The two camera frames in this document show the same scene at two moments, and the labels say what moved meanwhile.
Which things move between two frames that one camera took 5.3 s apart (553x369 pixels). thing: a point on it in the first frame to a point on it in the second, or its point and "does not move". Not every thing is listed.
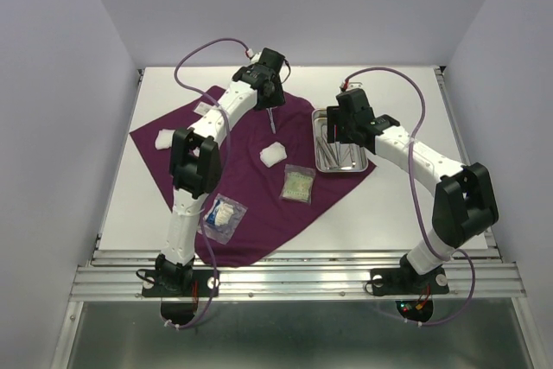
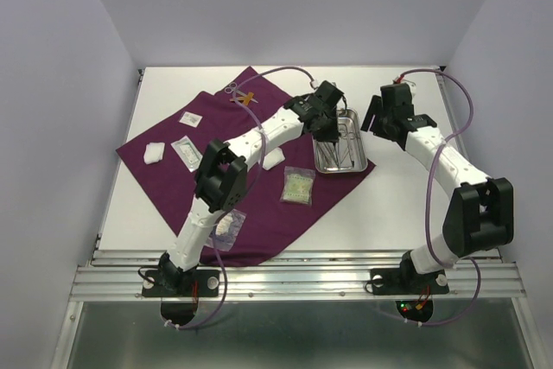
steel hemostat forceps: x=270 y=116 to x=336 y=159
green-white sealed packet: x=297 y=183 does not move
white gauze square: x=163 y=139 to x=154 y=152
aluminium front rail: x=117 y=274 does not move
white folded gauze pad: x=270 y=155 does not move
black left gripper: x=278 y=98 to x=332 y=134
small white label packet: x=202 y=108 to x=190 y=119
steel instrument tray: x=335 y=157 does not move
